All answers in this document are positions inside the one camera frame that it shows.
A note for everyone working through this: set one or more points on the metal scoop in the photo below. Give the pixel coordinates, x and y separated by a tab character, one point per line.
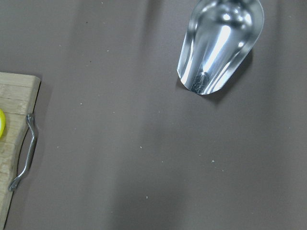
219	36

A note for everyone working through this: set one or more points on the bamboo cutting board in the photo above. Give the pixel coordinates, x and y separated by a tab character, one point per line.
18	94

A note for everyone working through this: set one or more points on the single lemon slice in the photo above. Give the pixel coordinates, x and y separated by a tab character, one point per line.
2	122

